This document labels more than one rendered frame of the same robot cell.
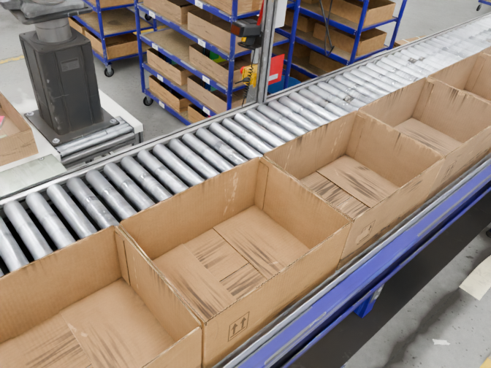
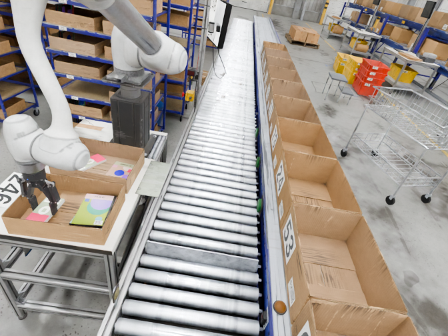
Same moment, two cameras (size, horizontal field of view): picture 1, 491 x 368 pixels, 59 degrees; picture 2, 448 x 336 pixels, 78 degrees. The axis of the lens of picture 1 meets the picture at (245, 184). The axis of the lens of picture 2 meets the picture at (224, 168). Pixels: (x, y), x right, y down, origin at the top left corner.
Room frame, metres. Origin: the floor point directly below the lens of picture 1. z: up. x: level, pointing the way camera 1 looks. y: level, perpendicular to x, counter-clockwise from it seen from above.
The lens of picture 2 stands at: (-0.04, 1.35, 1.75)
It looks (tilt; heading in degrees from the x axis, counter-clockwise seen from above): 36 degrees down; 313
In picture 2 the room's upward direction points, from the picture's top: 12 degrees clockwise
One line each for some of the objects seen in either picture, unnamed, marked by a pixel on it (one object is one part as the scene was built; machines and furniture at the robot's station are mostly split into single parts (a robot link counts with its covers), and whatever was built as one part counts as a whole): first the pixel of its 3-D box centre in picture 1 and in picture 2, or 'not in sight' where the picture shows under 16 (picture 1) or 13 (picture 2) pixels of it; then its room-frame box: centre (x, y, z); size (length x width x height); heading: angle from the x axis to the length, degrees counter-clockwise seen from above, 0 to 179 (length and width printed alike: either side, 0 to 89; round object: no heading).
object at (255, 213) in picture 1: (235, 249); (299, 148); (0.63, 0.01, 0.96); 0.39 x 0.29 x 0.17; 135
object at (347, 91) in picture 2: not in sight; (339, 88); (2.31, -3.99, 0.21); 0.50 x 0.42 x 0.44; 39
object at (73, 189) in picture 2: not in sight; (71, 207); (0.96, 1.17, 0.80); 0.38 x 0.28 x 0.10; 48
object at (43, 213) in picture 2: not in sight; (45, 211); (0.99, 1.27, 0.80); 0.16 x 0.07 x 0.02; 133
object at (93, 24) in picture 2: not in sight; (79, 17); (2.74, 0.50, 1.19); 0.40 x 0.30 x 0.10; 44
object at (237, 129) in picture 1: (266, 150); (224, 127); (1.34, -0.07, 0.72); 0.52 x 0.05 x 0.05; 45
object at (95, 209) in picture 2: not in sight; (95, 210); (0.90, 1.09, 0.79); 0.19 x 0.14 x 0.02; 142
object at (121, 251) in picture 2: not in sight; (130, 231); (1.01, 0.89, 0.41); 0.45 x 0.06 x 0.08; 136
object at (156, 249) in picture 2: not in sight; (202, 257); (0.45, 0.83, 0.76); 0.46 x 0.01 x 0.09; 45
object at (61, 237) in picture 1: (66, 244); (213, 189); (0.79, 0.49, 0.72); 0.52 x 0.05 x 0.05; 45
